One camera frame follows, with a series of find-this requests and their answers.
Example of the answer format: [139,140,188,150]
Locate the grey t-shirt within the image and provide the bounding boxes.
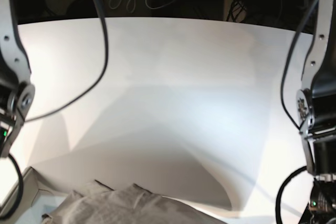
[42,180,221,224]

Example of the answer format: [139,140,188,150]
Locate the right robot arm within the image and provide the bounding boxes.
[1,0,35,158]

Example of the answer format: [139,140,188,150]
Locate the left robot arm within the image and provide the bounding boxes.
[297,0,335,223]

